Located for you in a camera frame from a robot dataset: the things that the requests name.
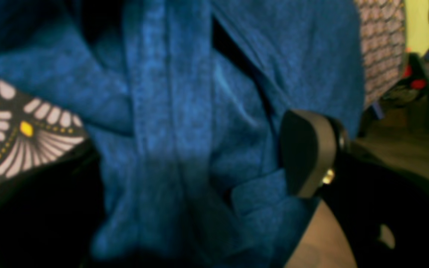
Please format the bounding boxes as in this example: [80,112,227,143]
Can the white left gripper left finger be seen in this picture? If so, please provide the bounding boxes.
[0,142,104,268]

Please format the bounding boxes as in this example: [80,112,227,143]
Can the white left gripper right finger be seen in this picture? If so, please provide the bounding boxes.
[280,110,429,268]

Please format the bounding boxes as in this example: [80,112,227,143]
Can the blue long-sleeve T-shirt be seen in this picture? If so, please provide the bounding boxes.
[0,0,364,268]

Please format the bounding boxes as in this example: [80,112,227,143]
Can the fan-patterned table cloth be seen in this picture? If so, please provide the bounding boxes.
[0,0,406,184]

